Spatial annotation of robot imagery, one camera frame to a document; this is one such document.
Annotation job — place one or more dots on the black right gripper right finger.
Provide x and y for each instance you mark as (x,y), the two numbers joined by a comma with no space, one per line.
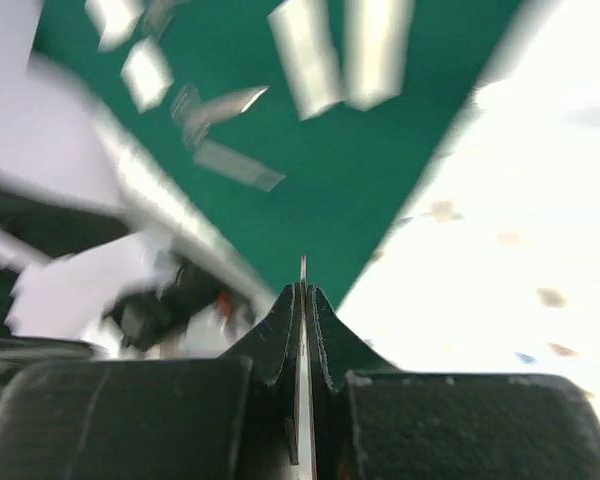
(333,351)

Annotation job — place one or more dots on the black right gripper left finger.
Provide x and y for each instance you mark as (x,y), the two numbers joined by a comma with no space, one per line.
(264,430)

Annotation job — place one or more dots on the steel forceps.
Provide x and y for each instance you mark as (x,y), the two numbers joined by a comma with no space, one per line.
(307,453)

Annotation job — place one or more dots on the steel tweezers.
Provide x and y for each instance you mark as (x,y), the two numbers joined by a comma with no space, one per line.
(236,166)

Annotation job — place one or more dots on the steel surgical scissors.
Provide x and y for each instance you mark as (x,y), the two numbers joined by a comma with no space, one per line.
(194,117)

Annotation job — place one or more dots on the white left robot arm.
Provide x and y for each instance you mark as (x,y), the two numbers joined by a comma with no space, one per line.
(149,266)

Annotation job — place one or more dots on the dark green surgical cloth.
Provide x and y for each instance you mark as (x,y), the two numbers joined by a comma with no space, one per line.
(347,171)

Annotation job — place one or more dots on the white gauze pad near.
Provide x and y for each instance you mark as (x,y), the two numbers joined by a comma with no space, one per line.
(146,74)

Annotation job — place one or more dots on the white gauze pad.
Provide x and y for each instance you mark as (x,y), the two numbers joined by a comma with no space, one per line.
(114,20)
(146,74)

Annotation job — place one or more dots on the white packet left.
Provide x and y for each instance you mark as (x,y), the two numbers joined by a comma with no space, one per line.
(302,35)

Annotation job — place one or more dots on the white packet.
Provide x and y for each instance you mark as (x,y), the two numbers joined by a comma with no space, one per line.
(302,35)
(375,50)

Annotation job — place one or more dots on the white packet right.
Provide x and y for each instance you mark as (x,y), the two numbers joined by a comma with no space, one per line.
(375,50)

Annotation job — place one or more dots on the white gauze pad far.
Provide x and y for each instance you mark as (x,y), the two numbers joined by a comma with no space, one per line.
(114,20)

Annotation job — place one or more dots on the aluminium rail frame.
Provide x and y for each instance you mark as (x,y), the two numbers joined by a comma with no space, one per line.
(153,200)

